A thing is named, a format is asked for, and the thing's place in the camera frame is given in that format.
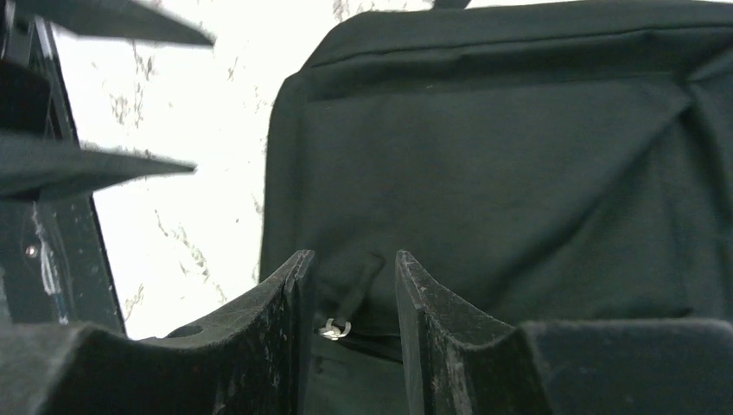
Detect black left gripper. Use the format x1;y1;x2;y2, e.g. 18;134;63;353
1;1;195;333

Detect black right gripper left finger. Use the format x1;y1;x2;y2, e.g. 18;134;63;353
1;250;315;414

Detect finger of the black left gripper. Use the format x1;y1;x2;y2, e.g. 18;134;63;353
14;0;215;47

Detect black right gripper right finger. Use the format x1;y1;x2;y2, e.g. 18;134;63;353
395;251;732;414

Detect black student backpack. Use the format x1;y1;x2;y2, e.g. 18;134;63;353
260;1;732;414

